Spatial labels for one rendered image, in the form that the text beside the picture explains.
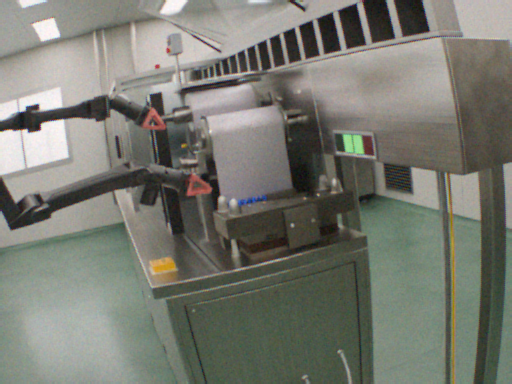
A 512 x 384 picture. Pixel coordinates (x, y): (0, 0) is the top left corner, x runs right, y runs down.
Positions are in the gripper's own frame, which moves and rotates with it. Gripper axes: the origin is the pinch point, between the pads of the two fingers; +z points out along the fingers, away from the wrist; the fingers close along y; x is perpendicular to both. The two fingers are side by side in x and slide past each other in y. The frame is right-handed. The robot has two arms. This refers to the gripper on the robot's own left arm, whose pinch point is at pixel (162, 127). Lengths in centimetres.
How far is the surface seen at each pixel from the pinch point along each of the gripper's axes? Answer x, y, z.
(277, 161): 8.1, 6.7, 37.3
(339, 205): 4, 26, 55
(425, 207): 86, -268, 293
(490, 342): -13, 83, 92
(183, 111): 10.5, -21.4, 6.4
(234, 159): 1.8, 6.7, 24.7
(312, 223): -5, 28, 48
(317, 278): -18, 31, 57
